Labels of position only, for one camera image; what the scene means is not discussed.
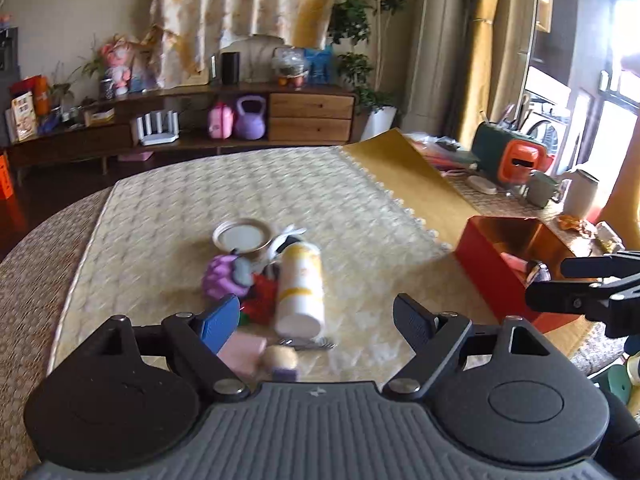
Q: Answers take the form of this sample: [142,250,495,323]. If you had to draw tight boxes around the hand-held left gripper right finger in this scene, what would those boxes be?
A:
[382,292,546,404]

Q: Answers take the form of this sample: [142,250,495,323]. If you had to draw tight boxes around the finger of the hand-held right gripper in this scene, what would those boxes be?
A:
[560,253,640,282]
[525,275,640,319]

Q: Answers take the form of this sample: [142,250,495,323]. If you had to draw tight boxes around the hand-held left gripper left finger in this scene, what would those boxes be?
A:
[95,294,251,402]

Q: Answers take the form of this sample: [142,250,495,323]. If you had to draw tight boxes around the pink block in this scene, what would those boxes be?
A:
[216,332,268,381]

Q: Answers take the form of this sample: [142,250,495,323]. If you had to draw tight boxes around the purple haired doll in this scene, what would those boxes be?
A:
[201,254,256,301]

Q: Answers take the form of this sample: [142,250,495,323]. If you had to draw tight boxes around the red toy with green cap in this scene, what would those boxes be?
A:
[239,275,280,323]

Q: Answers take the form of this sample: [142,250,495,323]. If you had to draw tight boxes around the pink silver tube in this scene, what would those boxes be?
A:
[500,252,553,283]

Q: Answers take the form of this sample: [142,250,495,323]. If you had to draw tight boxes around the white yellow can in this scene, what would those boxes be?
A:
[274,241,327,338]

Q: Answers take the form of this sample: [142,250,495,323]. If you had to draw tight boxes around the red tin box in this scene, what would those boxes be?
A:
[452,215,608,333]

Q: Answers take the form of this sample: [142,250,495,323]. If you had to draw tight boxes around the white sunglasses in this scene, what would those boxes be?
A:
[260,224,308,266]

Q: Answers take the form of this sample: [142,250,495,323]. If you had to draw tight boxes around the orange snack wrapper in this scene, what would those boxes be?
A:
[557,214,598,236]

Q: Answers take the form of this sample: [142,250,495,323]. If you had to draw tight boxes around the round metal lid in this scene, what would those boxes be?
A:
[212,217,273,261]

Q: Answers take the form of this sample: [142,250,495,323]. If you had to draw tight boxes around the metal utensil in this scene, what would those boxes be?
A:
[277,337,337,352]

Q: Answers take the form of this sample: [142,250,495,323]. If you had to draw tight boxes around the pale green mug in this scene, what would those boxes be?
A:
[525,170,561,209]

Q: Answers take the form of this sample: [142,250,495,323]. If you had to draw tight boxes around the cream quilted table mat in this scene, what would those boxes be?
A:
[50,145,501,381]

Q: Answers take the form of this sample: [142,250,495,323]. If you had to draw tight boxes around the yellow table runner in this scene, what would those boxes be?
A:
[342,128,483,256]

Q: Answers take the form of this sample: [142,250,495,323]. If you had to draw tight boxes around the washing machine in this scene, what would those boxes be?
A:
[525,105,571,171]

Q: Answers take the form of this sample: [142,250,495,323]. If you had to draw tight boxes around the green orange desk organizer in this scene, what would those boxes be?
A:
[470,120,551,186]

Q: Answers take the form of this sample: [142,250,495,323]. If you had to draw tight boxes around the stack of books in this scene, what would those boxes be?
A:
[405,132,481,171]

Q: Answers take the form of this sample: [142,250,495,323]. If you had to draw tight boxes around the beige lace tablecloth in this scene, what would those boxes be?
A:
[0,157,631,461]

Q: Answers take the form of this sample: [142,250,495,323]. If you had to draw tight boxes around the white router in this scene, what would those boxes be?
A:
[131,111,180,147]

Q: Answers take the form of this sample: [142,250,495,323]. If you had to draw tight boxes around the pink toy case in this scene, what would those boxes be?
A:
[207,101,235,139]

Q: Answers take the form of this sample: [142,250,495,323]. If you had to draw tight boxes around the purple kettlebell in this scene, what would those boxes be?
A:
[232,96,267,141]

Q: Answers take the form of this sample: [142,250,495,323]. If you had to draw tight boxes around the white plant pot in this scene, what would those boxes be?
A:
[361,105,398,141]

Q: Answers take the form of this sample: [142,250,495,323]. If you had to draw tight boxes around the wooden drawer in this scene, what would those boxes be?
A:
[270,117,353,142]
[270,92,355,120]

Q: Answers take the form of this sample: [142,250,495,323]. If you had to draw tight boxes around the dark wooden cabinet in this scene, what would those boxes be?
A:
[5,82,358,171]

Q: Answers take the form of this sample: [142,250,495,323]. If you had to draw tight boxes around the yellow curtain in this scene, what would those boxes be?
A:
[470,0,538,141]

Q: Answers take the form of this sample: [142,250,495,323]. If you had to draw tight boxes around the yellow cardboard box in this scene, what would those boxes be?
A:
[82,108,116,127]

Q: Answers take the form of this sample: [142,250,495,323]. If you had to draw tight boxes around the black speaker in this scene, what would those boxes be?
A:
[221,51,241,86]

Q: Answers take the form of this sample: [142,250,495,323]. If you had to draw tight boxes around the orange crate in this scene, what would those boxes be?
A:
[0,152,13,201]

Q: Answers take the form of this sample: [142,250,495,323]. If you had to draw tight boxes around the beige standing air conditioner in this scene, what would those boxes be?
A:
[405,0,481,136]

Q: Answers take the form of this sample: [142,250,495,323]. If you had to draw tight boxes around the tall green plant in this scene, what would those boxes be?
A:
[327,0,416,113]

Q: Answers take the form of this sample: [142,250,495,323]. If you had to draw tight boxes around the clear plastic fruit bag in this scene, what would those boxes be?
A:
[271,46,310,87]

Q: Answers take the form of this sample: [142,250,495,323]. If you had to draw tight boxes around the blue bag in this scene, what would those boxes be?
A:
[304,46,335,85]

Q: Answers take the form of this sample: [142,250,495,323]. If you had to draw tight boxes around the white marbled board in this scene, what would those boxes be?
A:
[235,34,286,83]

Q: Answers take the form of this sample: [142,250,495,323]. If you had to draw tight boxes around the pink plush doll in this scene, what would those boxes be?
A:
[100,35,143,96]

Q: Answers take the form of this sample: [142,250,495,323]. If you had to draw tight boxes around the small potted plant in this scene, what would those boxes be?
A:
[75,35,116,101]

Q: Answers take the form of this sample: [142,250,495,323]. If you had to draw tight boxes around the printed snack box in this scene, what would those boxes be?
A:
[11,92,38,142]

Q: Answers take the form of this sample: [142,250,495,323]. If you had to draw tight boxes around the red orange packet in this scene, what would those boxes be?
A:
[34,75,52,113]

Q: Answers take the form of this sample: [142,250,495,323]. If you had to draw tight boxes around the floral cream cloth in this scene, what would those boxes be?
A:
[142,0,346,88]

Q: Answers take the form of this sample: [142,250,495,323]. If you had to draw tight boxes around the black coffee machine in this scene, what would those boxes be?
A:
[0,27,21,72]

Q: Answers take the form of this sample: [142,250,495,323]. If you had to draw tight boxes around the white tumbler with handle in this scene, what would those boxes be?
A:
[560,167,600,221]

